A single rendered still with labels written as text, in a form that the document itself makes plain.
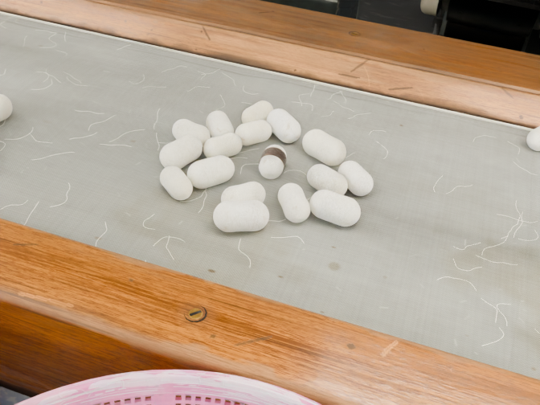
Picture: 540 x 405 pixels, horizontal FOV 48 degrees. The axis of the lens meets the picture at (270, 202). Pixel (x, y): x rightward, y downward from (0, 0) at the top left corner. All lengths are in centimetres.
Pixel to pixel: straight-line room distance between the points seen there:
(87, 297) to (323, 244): 16
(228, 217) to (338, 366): 13
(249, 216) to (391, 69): 26
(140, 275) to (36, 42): 37
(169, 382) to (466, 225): 25
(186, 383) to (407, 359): 11
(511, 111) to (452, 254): 21
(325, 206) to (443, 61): 26
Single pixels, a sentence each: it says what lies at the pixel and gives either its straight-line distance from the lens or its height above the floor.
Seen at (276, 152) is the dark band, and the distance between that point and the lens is 46.
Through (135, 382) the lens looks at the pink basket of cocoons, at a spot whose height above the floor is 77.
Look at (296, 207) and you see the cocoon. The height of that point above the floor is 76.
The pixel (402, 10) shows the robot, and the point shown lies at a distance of 136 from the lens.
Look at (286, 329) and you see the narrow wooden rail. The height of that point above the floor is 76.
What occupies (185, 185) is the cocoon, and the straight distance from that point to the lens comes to 42.
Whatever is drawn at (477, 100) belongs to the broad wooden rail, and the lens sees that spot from 60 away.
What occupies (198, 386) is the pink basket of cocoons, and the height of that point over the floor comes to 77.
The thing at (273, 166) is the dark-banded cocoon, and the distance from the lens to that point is 45.
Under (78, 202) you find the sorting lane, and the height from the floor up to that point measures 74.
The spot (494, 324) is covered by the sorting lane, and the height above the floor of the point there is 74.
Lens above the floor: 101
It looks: 39 degrees down
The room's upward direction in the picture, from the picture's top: 5 degrees clockwise
